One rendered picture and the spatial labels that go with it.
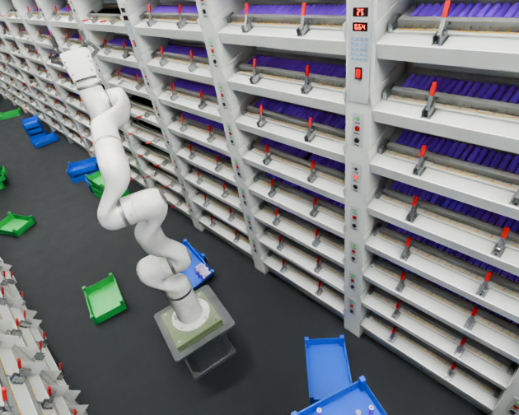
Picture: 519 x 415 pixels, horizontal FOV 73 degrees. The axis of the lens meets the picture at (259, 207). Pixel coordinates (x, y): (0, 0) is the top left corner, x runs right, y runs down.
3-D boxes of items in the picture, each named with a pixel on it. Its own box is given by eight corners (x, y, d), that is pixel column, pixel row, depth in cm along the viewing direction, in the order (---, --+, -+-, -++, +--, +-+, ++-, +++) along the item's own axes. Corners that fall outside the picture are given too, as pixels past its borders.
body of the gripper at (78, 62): (75, 86, 131) (60, 55, 127) (102, 78, 133) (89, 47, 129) (72, 86, 124) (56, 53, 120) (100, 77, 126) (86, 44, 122)
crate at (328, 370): (354, 403, 159) (354, 395, 154) (310, 405, 161) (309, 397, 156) (343, 342, 182) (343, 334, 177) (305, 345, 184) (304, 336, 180)
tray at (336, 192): (346, 205, 139) (343, 190, 132) (245, 163, 176) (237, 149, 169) (373, 170, 145) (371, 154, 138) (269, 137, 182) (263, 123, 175)
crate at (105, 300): (127, 308, 221) (122, 300, 216) (95, 325, 214) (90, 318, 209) (116, 279, 243) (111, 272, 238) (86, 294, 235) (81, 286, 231)
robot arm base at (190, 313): (176, 338, 162) (162, 314, 152) (169, 309, 177) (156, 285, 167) (214, 321, 166) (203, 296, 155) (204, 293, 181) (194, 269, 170)
